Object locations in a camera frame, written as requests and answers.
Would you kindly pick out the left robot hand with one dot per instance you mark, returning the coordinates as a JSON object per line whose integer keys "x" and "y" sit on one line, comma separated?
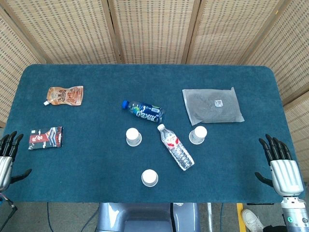
{"x": 5, "y": 169}

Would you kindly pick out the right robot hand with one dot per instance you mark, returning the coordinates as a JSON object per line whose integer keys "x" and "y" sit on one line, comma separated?
{"x": 286, "y": 176}

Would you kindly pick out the white paper cup blue flower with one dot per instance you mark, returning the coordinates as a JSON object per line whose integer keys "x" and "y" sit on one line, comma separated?
{"x": 133, "y": 136}
{"x": 149, "y": 177}
{"x": 198, "y": 134}

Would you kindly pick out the dark red snack packet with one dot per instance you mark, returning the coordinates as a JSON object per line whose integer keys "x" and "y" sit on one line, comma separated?
{"x": 47, "y": 138}

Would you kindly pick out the white shoe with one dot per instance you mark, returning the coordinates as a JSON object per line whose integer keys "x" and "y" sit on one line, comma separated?
{"x": 252, "y": 218}

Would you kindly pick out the white table leg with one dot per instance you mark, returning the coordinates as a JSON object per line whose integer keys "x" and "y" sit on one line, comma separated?
{"x": 209, "y": 216}

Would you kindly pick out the brown spout pouch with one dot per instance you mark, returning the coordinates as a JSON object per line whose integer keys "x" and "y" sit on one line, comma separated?
{"x": 66, "y": 95}

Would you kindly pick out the teal felt table cover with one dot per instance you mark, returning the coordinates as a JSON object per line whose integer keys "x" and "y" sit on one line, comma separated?
{"x": 101, "y": 159}

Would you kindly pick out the grey zip bag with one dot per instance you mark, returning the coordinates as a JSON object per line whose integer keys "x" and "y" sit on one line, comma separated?
{"x": 210, "y": 107}

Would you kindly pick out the clear water bottle red label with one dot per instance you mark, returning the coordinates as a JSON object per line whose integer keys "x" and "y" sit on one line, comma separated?
{"x": 175, "y": 146}

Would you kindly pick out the blue-grey robot torso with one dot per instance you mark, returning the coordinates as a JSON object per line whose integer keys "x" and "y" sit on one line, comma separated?
{"x": 144, "y": 217}

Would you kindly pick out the blue drink bottle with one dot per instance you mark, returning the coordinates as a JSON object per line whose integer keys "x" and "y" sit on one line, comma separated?
{"x": 146, "y": 112}

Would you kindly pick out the bamboo folding screen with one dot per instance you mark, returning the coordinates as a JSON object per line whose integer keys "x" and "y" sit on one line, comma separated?
{"x": 154, "y": 29}

